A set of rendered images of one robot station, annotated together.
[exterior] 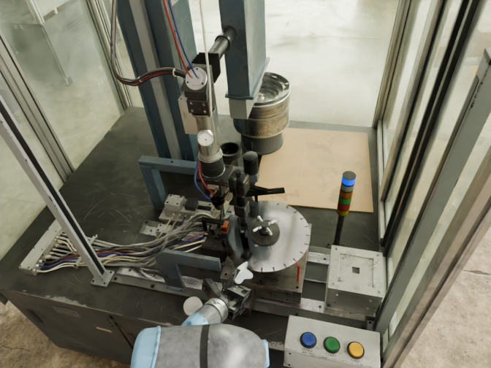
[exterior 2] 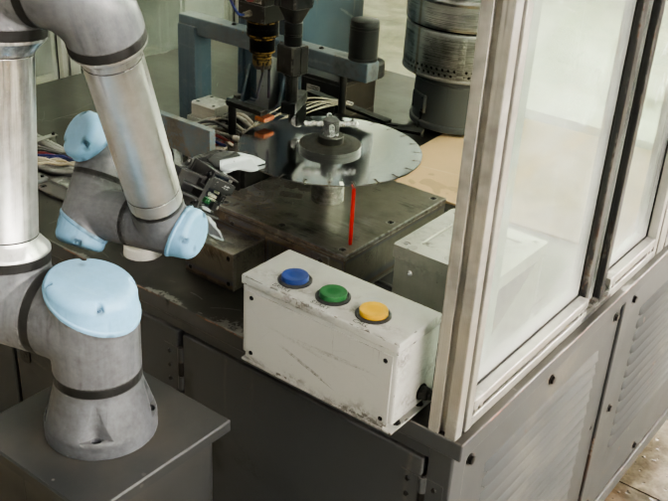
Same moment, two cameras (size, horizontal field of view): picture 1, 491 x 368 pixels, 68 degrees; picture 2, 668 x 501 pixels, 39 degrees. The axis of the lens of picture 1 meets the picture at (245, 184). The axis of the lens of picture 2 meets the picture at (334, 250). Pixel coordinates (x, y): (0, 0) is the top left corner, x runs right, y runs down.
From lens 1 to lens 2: 1.00 m
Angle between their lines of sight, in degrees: 22
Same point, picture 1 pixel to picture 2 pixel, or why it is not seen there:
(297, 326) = (291, 262)
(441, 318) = not seen: outside the picture
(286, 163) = not seen: hidden behind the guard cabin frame
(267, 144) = (456, 110)
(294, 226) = (392, 155)
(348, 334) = (377, 296)
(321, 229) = not seen: hidden behind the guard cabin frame
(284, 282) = (323, 239)
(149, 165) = (194, 24)
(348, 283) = (438, 250)
